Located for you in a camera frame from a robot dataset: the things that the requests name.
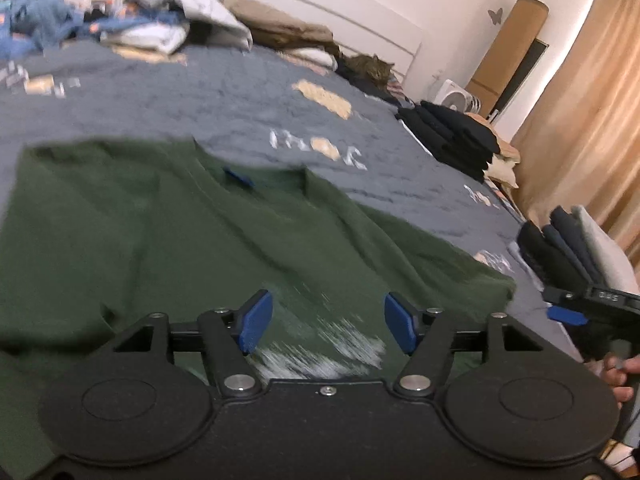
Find grey printed quilt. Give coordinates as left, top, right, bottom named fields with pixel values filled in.
left=0, top=40, right=586, bottom=361

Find crumpled blue cloth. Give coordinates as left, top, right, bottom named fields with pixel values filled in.
left=0, top=0, right=84, bottom=61

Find white bed headboard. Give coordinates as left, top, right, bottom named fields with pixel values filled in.
left=151, top=0, right=424, bottom=82

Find tall cardboard box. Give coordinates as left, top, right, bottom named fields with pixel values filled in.
left=466, top=0, right=551, bottom=122

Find tabby cat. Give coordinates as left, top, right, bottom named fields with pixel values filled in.
left=344, top=54, right=397, bottom=92

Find stack of black folded clothes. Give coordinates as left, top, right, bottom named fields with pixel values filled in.
left=396, top=99, right=502, bottom=182

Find white fan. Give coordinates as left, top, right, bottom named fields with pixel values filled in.
left=431, top=78, right=482, bottom=114

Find white folded cloth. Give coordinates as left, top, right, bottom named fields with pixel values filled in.
left=101, top=25, right=189, bottom=57

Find blue orange-printed cloth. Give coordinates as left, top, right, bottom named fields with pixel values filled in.
left=82, top=5, right=182, bottom=42

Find striped cloth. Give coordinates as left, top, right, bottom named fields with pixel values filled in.
left=387, top=72, right=417, bottom=107

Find beige folded clothes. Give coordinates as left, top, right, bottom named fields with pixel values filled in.
left=469, top=114, right=522, bottom=189

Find stack of folded dark clothes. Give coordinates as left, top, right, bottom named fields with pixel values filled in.
left=516, top=204, right=640, bottom=297

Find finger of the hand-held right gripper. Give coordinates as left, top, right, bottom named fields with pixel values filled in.
left=546, top=307, right=589, bottom=326
left=542, top=286, right=577, bottom=307

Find cream cloth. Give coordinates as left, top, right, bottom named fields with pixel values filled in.
left=279, top=47, right=342, bottom=72

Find beige curtain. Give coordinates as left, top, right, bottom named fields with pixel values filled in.
left=509, top=0, right=640, bottom=282

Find brown folded clothes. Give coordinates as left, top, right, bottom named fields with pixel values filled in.
left=221, top=0, right=337, bottom=54

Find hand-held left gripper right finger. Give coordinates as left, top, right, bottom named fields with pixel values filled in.
left=384, top=292, right=549, bottom=399

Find light grey hoodie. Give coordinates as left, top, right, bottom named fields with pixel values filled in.
left=171, top=0, right=254, bottom=52

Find person's right hand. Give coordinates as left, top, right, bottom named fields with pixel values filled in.
left=602, top=352, right=640, bottom=406

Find dark green t-shirt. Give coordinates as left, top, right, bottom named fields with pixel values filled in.
left=0, top=137, right=518, bottom=466

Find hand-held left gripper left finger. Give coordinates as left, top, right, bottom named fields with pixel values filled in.
left=107, top=290, right=274, bottom=399

